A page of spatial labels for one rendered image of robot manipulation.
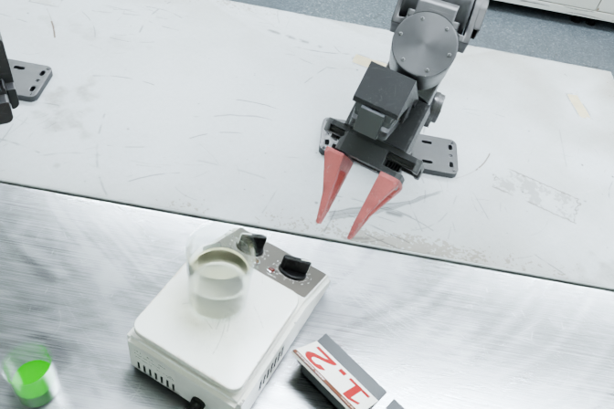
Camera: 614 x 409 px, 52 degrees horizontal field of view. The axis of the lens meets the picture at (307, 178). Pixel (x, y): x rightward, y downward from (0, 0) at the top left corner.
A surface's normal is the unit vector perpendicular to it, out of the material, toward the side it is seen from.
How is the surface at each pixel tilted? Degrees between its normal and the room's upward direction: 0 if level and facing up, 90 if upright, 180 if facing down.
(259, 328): 0
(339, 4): 0
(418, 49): 40
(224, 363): 0
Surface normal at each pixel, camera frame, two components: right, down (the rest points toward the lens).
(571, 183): 0.14, -0.66
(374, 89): -0.20, -0.11
